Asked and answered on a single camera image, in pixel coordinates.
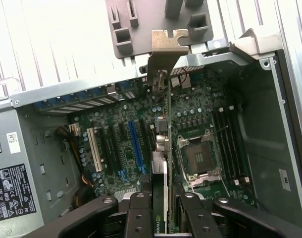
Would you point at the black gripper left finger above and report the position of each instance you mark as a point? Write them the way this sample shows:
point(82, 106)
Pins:
point(138, 218)

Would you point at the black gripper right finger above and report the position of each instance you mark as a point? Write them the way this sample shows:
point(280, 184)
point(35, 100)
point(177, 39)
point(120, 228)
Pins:
point(195, 218)

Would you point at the silver chipset heatsink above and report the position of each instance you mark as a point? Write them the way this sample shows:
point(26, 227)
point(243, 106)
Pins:
point(126, 194)

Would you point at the CPU socket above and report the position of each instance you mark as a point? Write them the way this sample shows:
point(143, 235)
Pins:
point(200, 158)

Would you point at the blue expansion slot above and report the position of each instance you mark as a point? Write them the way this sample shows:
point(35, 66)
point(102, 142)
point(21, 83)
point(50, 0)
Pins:
point(136, 146)

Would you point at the RAM slot with black clips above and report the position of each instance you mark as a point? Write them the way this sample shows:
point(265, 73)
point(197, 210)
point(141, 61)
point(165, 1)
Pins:
point(233, 145)
point(222, 147)

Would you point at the RAM slot with white clips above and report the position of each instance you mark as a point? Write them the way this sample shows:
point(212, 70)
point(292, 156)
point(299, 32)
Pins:
point(228, 146)
point(238, 143)

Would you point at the white expansion slot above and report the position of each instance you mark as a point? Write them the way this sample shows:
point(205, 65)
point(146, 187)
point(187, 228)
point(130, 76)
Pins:
point(95, 151)

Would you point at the short black expansion slot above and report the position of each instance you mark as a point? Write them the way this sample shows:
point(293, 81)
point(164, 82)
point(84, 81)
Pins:
point(123, 129)

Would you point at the thin metal locking lever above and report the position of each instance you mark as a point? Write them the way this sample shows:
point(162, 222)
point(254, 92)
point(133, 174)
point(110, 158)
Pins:
point(219, 130)

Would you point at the green Dell motherboard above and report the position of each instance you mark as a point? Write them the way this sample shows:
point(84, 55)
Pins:
point(190, 104)

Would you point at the open black PC case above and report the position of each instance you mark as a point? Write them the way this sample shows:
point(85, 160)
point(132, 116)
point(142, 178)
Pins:
point(265, 124)

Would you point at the grey plastic parts rack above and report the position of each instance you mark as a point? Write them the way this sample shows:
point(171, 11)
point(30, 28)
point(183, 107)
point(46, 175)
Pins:
point(126, 49)

